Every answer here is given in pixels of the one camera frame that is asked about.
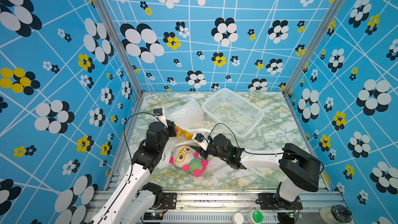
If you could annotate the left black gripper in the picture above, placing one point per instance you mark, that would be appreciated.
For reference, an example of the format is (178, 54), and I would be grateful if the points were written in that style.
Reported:
(170, 128)

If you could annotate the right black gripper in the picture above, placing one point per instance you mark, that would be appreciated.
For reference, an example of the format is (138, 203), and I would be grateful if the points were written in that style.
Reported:
(201, 152)

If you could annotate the peach fruit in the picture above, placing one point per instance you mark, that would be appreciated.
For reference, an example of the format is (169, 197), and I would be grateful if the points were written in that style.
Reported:
(178, 131)

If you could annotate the yellow banana fruit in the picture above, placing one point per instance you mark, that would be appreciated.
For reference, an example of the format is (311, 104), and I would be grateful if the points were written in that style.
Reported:
(187, 135)

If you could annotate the translucent white plastic bag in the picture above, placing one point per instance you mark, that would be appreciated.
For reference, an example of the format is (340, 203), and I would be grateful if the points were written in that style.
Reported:
(189, 117)

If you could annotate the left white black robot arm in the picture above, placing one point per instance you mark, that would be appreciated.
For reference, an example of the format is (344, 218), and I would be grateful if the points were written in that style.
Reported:
(132, 198)

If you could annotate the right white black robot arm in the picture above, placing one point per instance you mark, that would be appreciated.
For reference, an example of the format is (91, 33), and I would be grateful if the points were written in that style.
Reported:
(301, 168)

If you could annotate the colourful plush toy with glasses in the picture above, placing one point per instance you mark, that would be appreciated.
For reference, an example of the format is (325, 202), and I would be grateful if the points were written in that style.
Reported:
(186, 158)

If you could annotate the white plastic mesh basket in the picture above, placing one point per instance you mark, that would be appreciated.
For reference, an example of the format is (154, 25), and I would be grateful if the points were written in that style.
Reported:
(239, 114)

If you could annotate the white round button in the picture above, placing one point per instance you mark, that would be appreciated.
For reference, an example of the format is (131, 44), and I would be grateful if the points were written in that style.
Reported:
(237, 218)

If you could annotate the green round button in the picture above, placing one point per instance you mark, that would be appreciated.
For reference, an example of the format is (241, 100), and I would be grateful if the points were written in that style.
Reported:
(255, 217)

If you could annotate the clear tape roll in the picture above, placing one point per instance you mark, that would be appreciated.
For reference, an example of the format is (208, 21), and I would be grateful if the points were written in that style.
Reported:
(336, 214)

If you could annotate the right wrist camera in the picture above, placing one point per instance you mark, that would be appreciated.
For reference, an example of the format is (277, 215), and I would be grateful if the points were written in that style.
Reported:
(201, 140)

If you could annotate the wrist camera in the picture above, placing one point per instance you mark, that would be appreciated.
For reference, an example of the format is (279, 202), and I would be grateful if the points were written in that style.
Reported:
(201, 140)
(160, 116)

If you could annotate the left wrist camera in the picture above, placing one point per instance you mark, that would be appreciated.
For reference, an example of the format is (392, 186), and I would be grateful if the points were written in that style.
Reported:
(160, 116)

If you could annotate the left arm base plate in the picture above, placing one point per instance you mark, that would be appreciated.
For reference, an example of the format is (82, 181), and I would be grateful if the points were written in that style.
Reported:
(166, 200)

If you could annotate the aluminium front rail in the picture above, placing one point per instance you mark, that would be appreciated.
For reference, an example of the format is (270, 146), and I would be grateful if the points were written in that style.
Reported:
(217, 207)

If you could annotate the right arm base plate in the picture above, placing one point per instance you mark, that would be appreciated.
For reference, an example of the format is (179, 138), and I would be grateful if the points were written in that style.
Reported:
(268, 201)

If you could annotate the left aluminium corner post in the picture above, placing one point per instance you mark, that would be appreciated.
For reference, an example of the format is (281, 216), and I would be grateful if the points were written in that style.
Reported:
(111, 29)

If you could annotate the aluminium corner post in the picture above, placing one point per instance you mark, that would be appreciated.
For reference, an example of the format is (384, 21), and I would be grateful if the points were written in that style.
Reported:
(111, 29)
(314, 43)

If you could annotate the right aluminium corner post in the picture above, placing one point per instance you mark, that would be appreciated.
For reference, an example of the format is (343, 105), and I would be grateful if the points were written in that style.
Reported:
(314, 43)

